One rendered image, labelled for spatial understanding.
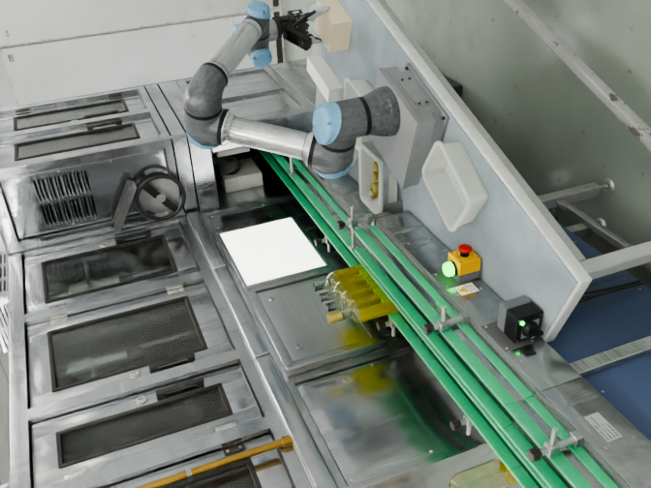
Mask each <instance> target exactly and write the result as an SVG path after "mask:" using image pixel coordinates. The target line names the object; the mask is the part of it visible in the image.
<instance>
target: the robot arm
mask: <svg viewBox="0 0 651 488"><path fill-rule="evenodd" d="M329 8H330V6H323V7H319V6H318V5H316V4H313V5H311V7H310V11H309V12H308V13H306V14H303V12H302V10H294V11H288V14H287V15H282V16H276V17H273V18H272V19H270V8H269V6H268V5H267V4H266V3H265V2H262V1H254V2H251V3H250V4H249V5H248V8H247V16H246V17H245V19H244V20H243V21H242V22H241V23H240V24H236V25H234V26H233V28H232V34H231V36H230V37H229V38H228V39H227V40H226V42H225V43H224V44H223V45H222V46H221V48H220V49H219V50H218V51H217V52H216V54H215V55H214V56H213V57H212V58H211V60H210V61H209V62H205V63H203V64H202V65H201V66H200V67H199V69H198V70H197V71H196V73H195V74H194V76H193V77H192V79H191V81H190V82H189V84H188V86H187V89H186V91H185V94H184V99H183V105H184V112H185V129H186V132H187V136H188V139H189V140H190V141H191V142H192V143H193V144H194V145H196V146H197V147H199V148H202V149H212V148H216V147H218V146H219V145H222V146H225V145H227V144H228V143H235V144H239V145H243V146H247V147H251V148H256V149H260V150H263V151H267V152H271V153H276V154H280V155H284V156H288V157H292V158H297V159H300V160H303V161H304V163H305V164H306V166H308V167H312V168H314V169H315V171H316V172H317V173H318V174H319V175H320V176H321V177H324V178H328V179H334V178H339V177H341V176H343V175H345V174H346V173H347V172H348V171H349V170H350V168H351V165H352V162H353V160H354V152H355V146H356V141H357V137H364V136H369V135H372V136H380V137H392V136H395V135H396V134H397V133H398V131H399V128H400V108H399V104H398V101H397V99H396V96H395V94H394V92H393V91H392V90H391V88H390V87H388V86H381V87H378V88H376V89H375V90H373V91H371V92H369V93H368V94H366V95H364V96H362V97H357V98H352V99H348V100H343V101H338V102H329V103H326V104H324V105H320V106H318V107H317V108H316V110H315V112H314V115H313V132H311V133H305V132H302V131H297V130H293V129H289V128H285V127H280V126H276V125H272V124H268V123H264V122H260V121H256V120H252V119H247V118H243V117H239V116H235V115H234V113H233V111H232V110H231V109H227V108H223V107H222V97H223V92H224V89H225V87H226V86H227V85H228V83H229V77H230V75H231V74H232V73H233V71H234V70H235V69H236V67H237V66H238V65H239V63H240V62H241V61H242V60H243V58H244V57H245V56H246V54H248V56H249V59H250V61H251V62H252V64H253V65H254V66H255V67H257V68H264V67H266V66H268V65H269V64H270V63H271V61H272V55H271V51H270V50H269V42H272V41H276V40H281V38H282V34H283V39H285V40H287V41H289V42H291V43H292V44H294V45H296V46H299V47H300V48H302V49H304V50H306V51H307V50H308V49H309V48H311V45H317V44H323V41H322V40H321V39H319V38H318V37H315V36H314V35H313V34H312V33H310V32H308V27H309V26H310V25H309V23H306V21H314V20H316V18H317V17H318V16H320V15H322V14H324V13H326V12H327V11H328V9H329ZM296 11H299V13H296V14H293V12H296ZM300 14H303V15H300Z"/></svg>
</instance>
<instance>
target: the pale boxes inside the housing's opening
mask: <svg viewBox="0 0 651 488"><path fill-rule="evenodd" d="M247 151H250V147H247V146H245V147H240V148H235V149H231V150H226V151H221V152H215V154H216V156H217V157H223V156H228V155H232V154H237V153H242V152H247ZM238 161H239V162H240V170H239V172H237V173H236V174H233V175H225V174H227V173H230V172H232V171H234V170H235V169H236V168H237V164H236V162H235V161H232V162H227V163H223V164H219V165H215V169H216V176H217V177H219V176H222V179H221V180H219V182H220V184H221V185H222V187H223V189H224V190H225V192H226V193H231V192H235V191H240V190H244V189H249V188H254V187H258V186H262V185H263V175H262V172H261V171H260V169H259V168H258V167H257V165H256V164H255V163H254V161H253V160H252V158H247V159H242V160H238Z"/></svg>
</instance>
